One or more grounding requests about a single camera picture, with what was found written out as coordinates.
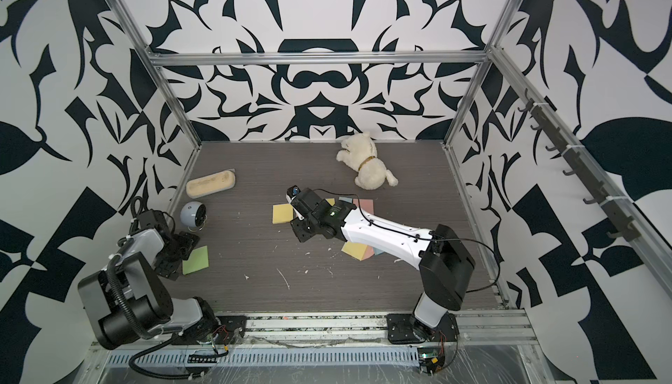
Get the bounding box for pink memo pad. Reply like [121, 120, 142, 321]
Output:
[355, 200, 375, 214]

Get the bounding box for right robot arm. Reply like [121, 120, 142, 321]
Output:
[286, 186, 475, 333]

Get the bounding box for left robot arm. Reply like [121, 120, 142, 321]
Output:
[78, 210, 221, 350]

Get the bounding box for green memo pad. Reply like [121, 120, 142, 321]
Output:
[182, 246, 209, 275]

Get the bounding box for grey round speaker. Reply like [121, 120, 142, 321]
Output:
[180, 201, 208, 231]

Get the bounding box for white plush dog toy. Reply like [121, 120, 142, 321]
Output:
[336, 132, 399, 191]

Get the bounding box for small circuit board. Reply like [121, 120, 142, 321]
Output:
[418, 347, 446, 375]

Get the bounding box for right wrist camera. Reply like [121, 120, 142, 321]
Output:
[286, 186, 304, 219]

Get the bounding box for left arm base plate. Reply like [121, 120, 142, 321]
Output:
[175, 315, 248, 345]

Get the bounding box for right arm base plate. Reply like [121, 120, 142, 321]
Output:
[385, 313, 460, 345]

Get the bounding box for black wall hook rack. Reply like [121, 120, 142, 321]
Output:
[519, 89, 642, 242]

